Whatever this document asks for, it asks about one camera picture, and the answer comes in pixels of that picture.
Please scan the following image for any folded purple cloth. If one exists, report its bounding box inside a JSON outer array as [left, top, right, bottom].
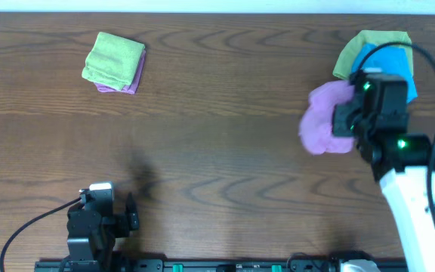
[[94, 50, 147, 94]]

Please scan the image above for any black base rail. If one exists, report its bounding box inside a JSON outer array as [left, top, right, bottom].
[[33, 252, 409, 272]]

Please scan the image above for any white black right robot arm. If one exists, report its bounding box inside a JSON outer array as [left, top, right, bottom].
[[332, 71, 435, 271]]

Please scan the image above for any folded green cloth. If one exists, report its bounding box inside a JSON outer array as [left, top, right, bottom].
[[82, 32, 146, 91]]

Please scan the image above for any purple cloth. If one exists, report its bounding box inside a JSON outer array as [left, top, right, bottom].
[[298, 80, 354, 155], [94, 50, 147, 94]]

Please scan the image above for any green cloth in pile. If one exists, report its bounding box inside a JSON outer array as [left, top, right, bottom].
[[332, 30, 412, 79]]

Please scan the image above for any black left camera cable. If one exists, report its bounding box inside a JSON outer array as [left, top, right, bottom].
[[0, 195, 86, 272]]

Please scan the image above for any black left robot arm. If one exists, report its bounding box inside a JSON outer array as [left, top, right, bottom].
[[67, 189, 139, 269]]

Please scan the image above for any blue cloth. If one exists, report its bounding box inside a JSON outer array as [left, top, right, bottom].
[[362, 46, 418, 103]]

